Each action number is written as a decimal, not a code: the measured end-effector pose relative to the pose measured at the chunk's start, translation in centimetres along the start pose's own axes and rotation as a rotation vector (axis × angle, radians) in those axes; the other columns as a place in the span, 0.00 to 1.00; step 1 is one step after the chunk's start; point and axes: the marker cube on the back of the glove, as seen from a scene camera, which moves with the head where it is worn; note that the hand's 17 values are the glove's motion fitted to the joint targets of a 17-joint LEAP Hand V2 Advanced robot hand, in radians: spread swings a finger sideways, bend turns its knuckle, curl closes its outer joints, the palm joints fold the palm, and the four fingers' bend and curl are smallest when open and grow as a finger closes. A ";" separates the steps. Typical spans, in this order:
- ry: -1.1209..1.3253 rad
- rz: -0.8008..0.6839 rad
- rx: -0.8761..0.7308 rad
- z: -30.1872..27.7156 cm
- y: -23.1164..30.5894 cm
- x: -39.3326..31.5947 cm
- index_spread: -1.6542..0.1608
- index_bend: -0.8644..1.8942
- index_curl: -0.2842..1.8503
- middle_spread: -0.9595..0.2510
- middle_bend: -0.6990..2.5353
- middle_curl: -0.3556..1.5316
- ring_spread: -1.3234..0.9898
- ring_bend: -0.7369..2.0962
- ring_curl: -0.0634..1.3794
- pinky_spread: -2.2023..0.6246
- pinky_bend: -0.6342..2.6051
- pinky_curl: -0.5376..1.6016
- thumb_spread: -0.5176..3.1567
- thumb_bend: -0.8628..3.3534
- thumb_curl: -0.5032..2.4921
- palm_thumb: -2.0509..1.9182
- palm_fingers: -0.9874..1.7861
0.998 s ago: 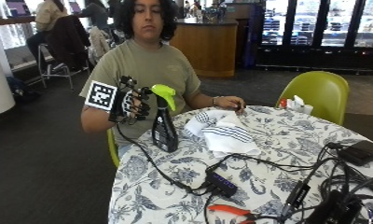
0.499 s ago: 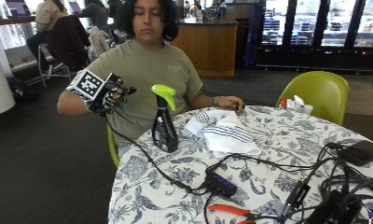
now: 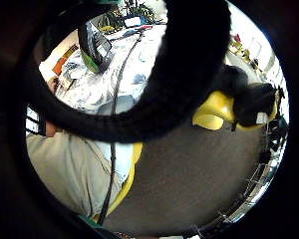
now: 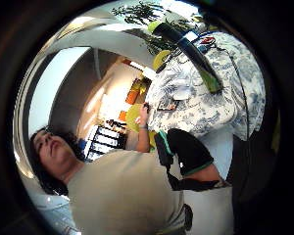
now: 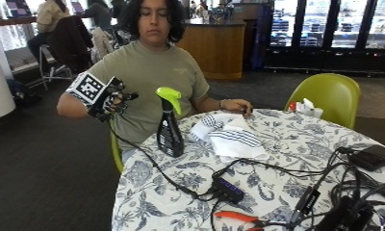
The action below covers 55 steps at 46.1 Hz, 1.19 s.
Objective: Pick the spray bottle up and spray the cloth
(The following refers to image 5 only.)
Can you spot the person in olive t-shirt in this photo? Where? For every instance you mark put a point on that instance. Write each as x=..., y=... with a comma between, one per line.
x=147, y=70

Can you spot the black camera device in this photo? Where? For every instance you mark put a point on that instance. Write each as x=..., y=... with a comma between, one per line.
x=347, y=215

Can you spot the dark bag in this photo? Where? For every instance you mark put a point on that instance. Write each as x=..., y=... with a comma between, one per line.
x=21, y=91

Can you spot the chair with beige coat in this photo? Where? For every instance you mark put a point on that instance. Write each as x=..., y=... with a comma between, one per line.
x=102, y=43

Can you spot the round wooden counter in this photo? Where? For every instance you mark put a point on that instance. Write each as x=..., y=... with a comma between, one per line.
x=214, y=48

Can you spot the black spray bottle green trigger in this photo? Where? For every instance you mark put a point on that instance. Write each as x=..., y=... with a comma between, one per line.
x=170, y=131

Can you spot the white blue-striped cloth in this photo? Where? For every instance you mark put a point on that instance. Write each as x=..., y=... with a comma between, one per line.
x=235, y=138

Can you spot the glass door display fridge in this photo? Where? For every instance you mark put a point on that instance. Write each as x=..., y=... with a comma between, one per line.
x=329, y=32

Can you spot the white marker cube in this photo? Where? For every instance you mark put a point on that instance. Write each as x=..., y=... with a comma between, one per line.
x=87, y=87

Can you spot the blue floral tablecloth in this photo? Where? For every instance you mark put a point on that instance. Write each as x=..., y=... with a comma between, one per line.
x=261, y=179

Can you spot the red capped small bottle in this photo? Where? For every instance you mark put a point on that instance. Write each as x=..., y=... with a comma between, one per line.
x=292, y=106

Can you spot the black inline adapter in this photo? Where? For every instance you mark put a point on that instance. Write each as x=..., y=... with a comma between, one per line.
x=308, y=200

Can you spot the black usb hub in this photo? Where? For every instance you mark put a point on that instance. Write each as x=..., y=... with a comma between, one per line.
x=228, y=190

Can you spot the metal chair with dark jacket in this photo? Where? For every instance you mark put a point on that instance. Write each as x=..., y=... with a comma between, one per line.
x=66, y=45

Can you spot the black flat box device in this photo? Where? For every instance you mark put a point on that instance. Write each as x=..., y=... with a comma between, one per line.
x=373, y=156

